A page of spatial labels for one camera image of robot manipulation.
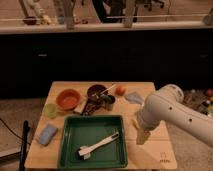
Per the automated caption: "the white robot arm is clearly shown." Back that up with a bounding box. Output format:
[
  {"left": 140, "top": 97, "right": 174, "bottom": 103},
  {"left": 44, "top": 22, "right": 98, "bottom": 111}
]
[{"left": 137, "top": 84, "right": 213, "bottom": 148}]

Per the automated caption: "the green plastic tray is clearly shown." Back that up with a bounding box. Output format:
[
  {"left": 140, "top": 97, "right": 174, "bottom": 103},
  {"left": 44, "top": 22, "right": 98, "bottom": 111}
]
[{"left": 57, "top": 115, "right": 128, "bottom": 171}]

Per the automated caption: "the blue sponge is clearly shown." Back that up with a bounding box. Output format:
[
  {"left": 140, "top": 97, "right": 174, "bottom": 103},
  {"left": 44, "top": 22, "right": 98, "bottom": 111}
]
[{"left": 37, "top": 124, "right": 58, "bottom": 146}]

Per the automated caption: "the dark green cup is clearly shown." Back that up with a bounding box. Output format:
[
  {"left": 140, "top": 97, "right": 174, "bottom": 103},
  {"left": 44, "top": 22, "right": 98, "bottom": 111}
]
[{"left": 103, "top": 95, "right": 116, "bottom": 111}]

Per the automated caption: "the small green cup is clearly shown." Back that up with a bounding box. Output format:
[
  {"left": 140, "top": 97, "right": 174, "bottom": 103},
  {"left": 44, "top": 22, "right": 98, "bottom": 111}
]
[{"left": 43, "top": 103, "right": 57, "bottom": 119}]

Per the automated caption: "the black stand pole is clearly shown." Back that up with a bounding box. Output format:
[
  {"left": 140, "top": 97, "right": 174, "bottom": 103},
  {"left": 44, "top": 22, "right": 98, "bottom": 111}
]
[{"left": 19, "top": 120, "right": 30, "bottom": 171}]

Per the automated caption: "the dark maroon bowl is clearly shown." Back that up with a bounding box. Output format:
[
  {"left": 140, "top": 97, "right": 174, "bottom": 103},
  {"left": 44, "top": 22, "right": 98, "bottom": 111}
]
[{"left": 87, "top": 84, "right": 108, "bottom": 100}]

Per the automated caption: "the orange ball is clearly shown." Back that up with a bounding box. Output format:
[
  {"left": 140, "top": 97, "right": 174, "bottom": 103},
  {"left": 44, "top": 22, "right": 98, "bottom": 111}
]
[{"left": 115, "top": 86, "right": 126, "bottom": 96}]

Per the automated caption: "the dark brown spatula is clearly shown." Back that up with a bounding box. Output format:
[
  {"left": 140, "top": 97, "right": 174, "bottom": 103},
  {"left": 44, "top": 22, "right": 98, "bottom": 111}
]
[{"left": 82, "top": 100, "right": 101, "bottom": 116}]

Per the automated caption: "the orange red bowl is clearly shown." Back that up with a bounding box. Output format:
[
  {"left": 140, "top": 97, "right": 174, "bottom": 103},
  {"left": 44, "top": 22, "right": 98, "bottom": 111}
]
[{"left": 56, "top": 89, "right": 81, "bottom": 110}]

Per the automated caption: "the white dish brush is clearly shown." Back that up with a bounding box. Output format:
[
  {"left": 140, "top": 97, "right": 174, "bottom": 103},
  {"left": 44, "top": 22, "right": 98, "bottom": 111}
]
[{"left": 78, "top": 132, "right": 119, "bottom": 160}]

